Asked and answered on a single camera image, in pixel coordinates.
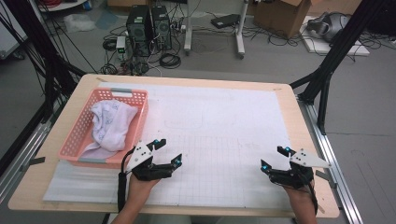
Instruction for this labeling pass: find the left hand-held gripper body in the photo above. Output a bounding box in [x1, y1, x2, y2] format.
[125, 140, 174, 182]

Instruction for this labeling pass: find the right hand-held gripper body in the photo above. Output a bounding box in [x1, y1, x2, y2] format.
[268, 148, 332, 189]

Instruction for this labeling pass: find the lilac printed towel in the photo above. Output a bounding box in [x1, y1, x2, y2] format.
[81, 99, 139, 160]

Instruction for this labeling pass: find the pink plastic basket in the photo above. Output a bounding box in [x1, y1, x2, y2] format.
[57, 87, 149, 170]

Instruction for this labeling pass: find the person's right hand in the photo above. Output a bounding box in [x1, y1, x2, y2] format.
[284, 185, 317, 206]

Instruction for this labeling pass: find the person's left hand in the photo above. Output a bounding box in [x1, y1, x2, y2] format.
[128, 174, 162, 201]

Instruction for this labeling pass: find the white grid mat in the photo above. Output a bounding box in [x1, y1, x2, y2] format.
[42, 81, 309, 210]

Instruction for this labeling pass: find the small white power box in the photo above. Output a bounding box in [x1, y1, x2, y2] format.
[115, 35, 127, 60]

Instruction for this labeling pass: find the white floor board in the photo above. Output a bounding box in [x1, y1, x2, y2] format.
[300, 15, 371, 57]

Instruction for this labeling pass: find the wide black computer tower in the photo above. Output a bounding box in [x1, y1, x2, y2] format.
[125, 5, 153, 58]

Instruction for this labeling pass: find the narrow black computer tower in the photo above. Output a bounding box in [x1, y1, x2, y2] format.
[150, 5, 173, 50]

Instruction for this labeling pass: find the white metal stand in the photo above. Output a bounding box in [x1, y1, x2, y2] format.
[183, 0, 250, 60]

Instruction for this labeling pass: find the grey headset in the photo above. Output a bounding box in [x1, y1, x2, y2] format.
[306, 11, 351, 43]

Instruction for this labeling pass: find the blue sheet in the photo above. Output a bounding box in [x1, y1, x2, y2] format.
[94, 10, 120, 31]

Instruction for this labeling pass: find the open cardboard box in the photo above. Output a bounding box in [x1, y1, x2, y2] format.
[253, 0, 312, 40]

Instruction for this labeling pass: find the black flat device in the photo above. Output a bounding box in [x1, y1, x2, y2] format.
[210, 13, 241, 30]

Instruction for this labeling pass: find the clear plastic bag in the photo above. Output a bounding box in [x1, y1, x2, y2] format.
[64, 12, 96, 34]

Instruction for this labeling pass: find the closed cardboard box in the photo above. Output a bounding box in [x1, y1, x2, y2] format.
[106, 0, 153, 7]

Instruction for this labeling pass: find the white round table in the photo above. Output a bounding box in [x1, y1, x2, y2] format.
[38, 0, 88, 13]

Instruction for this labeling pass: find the white cabinet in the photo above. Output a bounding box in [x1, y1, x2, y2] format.
[0, 0, 28, 61]

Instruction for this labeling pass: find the grey metal bracket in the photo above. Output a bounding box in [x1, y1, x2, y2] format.
[315, 169, 338, 189]
[21, 156, 47, 172]

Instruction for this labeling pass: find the aluminium rail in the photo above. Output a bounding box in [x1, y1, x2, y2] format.
[0, 119, 52, 203]
[297, 97, 363, 224]

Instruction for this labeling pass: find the coiled black cable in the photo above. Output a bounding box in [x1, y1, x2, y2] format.
[159, 52, 182, 70]
[102, 37, 118, 52]
[100, 63, 120, 76]

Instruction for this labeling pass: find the black metal frame strut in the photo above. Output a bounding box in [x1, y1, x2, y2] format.
[289, 0, 387, 135]
[0, 0, 87, 125]

